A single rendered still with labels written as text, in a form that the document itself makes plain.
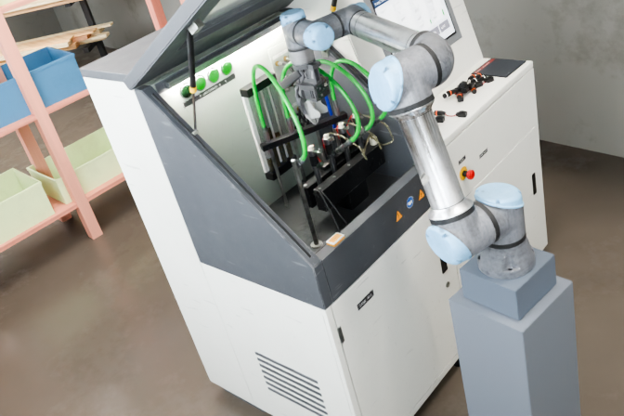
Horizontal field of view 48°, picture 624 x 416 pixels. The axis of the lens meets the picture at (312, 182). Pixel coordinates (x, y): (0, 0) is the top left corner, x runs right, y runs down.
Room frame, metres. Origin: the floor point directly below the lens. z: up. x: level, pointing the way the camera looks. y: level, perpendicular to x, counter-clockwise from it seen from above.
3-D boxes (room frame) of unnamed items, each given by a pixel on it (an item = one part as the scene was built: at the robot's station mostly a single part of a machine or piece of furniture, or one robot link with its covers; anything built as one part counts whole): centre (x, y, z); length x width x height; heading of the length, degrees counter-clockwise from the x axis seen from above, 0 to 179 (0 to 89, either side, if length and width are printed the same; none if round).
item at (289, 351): (2.05, 0.00, 0.39); 0.70 x 0.58 x 0.79; 132
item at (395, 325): (1.84, -0.19, 0.44); 0.65 x 0.02 x 0.68; 132
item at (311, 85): (1.98, -0.07, 1.35); 0.09 x 0.08 x 0.12; 42
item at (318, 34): (1.90, -0.13, 1.51); 0.11 x 0.11 x 0.08; 25
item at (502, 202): (1.47, -0.44, 1.07); 0.13 x 0.12 x 0.14; 115
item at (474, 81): (2.42, -0.67, 1.01); 0.23 x 0.11 x 0.06; 132
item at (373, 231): (1.85, -0.18, 0.87); 0.62 x 0.04 x 0.16; 132
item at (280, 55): (2.39, -0.03, 1.20); 0.13 x 0.03 x 0.31; 132
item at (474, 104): (2.39, -0.64, 0.96); 0.70 x 0.22 x 0.03; 132
